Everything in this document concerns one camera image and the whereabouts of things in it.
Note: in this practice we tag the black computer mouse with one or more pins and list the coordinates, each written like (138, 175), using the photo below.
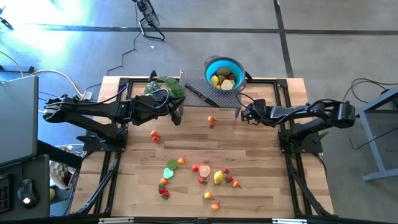
(27, 191)

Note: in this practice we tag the checkered bag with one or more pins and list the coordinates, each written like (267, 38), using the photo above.
(60, 174)

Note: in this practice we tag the grey computer monitor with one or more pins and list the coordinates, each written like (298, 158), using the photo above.
(18, 121)

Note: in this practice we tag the dark grey desk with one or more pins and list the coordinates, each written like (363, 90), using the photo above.
(40, 211)

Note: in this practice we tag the orange toy pear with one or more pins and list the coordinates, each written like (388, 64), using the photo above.
(211, 118)
(215, 206)
(207, 195)
(236, 184)
(163, 181)
(181, 161)

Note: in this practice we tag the black table clamp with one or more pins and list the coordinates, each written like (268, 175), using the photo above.
(248, 76)
(152, 74)

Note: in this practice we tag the silver frame bracket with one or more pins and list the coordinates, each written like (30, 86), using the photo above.
(289, 221)
(116, 221)

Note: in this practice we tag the whole brown toy kiwi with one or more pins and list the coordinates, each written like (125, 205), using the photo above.
(223, 71)

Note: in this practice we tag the black keyboard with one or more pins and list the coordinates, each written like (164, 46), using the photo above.
(4, 194)

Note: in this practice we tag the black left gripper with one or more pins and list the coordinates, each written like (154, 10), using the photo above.
(149, 109)

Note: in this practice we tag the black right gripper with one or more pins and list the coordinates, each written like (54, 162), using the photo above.
(258, 112)

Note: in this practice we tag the black floor stand leg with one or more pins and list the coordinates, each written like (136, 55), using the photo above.
(6, 23)

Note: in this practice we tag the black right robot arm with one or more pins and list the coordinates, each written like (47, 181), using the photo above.
(311, 110)

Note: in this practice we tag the black floor fan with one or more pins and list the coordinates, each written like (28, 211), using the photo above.
(149, 15)

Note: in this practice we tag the blue-grey metal table frame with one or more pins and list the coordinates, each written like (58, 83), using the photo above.
(373, 146)

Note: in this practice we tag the green plant in white pot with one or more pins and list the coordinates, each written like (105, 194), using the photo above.
(174, 87)

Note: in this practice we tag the blue collapsible colander bowl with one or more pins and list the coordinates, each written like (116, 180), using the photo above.
(211, 68)

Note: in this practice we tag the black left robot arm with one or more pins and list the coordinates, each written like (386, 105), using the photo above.
(93, 109)

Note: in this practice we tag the black kitchen knife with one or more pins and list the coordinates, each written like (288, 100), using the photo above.
(211, 102)

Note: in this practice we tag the grey power strip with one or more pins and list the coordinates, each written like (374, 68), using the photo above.
(18, 69)

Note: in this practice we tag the perforated metal shelf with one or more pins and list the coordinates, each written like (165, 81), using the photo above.
(189, 76)

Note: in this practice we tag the yellow ball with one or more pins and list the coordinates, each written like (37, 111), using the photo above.
(52, 194)

